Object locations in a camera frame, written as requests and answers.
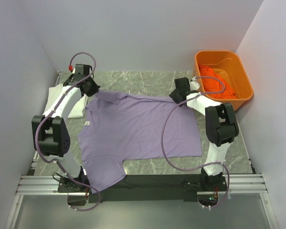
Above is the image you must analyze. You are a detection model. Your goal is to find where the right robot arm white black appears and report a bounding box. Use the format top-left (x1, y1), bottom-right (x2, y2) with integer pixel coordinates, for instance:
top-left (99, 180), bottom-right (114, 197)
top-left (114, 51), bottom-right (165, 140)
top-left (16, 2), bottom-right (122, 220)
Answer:
top-left (169, 77), bottom-right (239, 191)

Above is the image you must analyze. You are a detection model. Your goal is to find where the orange plastic bin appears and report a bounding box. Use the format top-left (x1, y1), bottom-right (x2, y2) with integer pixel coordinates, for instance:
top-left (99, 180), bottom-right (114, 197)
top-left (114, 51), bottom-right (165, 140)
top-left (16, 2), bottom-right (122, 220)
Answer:
top-left (193, 50), bottom-right (254, 111)

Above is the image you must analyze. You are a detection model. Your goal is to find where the orange t shirt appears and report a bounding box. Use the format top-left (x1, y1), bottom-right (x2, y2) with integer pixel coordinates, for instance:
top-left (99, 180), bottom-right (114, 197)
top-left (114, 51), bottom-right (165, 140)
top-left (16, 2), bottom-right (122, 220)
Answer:
top-left (199, 65), bottom-right (237, 99)

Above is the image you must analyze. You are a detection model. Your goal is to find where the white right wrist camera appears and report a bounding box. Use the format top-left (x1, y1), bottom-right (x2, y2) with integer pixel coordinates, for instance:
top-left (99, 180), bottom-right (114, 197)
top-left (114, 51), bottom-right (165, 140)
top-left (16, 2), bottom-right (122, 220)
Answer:
top-left (189, 80), bottom-right (200, 92)

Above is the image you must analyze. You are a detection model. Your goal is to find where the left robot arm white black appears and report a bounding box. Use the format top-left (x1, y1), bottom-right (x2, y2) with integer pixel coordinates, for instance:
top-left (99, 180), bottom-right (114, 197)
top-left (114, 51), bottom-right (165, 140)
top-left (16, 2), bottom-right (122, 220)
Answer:
top-left (31, 64), bottom-right (100, 192)

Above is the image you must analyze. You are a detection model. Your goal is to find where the folded white t shirt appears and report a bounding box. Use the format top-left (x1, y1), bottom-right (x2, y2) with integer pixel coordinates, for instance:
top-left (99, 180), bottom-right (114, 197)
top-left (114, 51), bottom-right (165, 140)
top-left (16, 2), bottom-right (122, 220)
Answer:
top-left (43, 84), bottom-right (88, 121)

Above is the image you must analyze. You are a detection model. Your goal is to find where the purple t shirt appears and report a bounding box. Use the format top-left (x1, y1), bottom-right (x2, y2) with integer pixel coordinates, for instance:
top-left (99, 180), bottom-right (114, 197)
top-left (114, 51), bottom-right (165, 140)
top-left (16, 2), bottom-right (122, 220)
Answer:
top-left (78, 90), bottom-right (202, 191)

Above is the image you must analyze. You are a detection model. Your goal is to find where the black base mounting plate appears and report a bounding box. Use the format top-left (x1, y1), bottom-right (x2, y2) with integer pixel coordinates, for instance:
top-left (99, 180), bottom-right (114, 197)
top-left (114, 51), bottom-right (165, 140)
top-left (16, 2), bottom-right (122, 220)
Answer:
top-left (58, 173), bottom-right (229, 206)

